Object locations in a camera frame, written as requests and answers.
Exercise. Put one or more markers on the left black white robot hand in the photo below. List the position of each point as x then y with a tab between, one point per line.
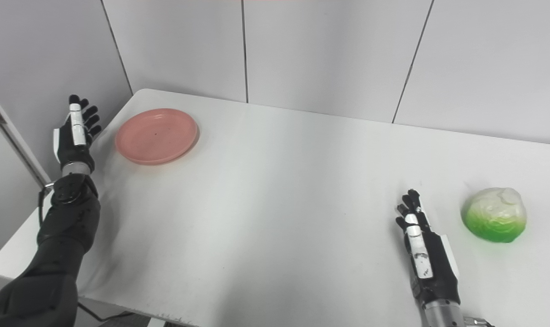
72	152

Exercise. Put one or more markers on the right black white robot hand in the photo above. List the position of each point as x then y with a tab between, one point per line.
440	277

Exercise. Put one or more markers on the green white cabbage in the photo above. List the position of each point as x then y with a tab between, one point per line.
495	218

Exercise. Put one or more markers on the pink round plate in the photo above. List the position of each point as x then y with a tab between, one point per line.
156	136

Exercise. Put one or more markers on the grey metal partition post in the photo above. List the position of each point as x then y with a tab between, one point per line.
16	141

